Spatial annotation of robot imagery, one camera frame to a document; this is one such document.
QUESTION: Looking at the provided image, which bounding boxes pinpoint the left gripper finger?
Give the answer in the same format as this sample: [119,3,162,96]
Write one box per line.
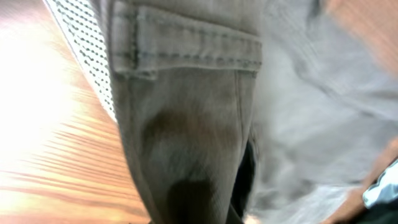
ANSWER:
[229,142,256,220]

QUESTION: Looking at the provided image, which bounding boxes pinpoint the grey shorts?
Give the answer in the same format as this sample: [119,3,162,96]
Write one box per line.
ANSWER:
[47,0,397,223]

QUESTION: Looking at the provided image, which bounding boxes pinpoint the light blue garment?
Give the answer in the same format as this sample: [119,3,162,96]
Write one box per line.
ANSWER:
[363,159,397,208]

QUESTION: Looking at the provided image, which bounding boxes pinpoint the black garment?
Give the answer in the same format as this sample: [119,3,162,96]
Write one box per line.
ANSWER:
[348,200,398,224]

